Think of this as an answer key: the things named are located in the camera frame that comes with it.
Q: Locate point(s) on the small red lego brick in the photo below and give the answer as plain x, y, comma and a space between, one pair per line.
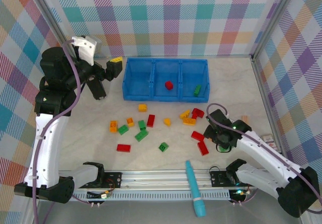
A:
169, 85

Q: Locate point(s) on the wiring with yellow connector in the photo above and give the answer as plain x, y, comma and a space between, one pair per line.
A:
105, 195
239, 192

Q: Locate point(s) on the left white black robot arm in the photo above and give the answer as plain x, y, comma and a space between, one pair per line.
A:
47, 146

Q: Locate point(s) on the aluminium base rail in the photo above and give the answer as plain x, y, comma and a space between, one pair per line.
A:
156, 178

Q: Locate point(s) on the small wooden block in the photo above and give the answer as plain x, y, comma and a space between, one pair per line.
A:
246, 118

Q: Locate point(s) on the yellow lego slope brick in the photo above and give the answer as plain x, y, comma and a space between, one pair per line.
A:
167, 122

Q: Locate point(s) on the blue three-compartment plastic bin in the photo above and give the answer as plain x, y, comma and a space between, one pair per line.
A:
141, 68

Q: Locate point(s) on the deck of playing cards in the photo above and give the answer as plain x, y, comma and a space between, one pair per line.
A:
268, 138

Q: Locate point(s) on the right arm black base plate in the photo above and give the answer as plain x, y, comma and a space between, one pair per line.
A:
217, 178

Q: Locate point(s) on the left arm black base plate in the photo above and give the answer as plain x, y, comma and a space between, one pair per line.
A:
113, 180

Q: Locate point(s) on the aluminium frame side rail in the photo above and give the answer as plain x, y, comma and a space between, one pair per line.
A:
266, 95

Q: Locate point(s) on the aluminium frame post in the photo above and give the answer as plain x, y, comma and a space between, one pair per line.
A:
49, 10
280, 10

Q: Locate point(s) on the small green lego brick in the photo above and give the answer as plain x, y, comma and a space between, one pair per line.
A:
163, 147

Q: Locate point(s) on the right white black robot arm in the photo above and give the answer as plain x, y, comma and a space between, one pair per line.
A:
264, 153

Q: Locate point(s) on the long green lego brick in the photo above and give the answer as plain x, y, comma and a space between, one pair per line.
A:
141, 135

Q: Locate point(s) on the teal marker pen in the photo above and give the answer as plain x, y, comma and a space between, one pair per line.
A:
193, 181

